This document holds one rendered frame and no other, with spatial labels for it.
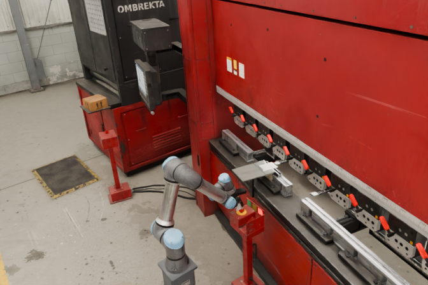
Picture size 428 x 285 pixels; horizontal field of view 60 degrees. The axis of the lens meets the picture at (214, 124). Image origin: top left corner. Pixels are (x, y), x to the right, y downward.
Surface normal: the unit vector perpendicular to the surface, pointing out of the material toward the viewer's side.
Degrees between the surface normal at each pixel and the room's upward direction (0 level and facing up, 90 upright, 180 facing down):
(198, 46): 90
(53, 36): 90
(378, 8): 90
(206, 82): 90
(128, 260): 0
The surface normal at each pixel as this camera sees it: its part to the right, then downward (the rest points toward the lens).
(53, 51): 0.59, 0.31
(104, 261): -0.06, -0.91
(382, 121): -0.91, 0.22
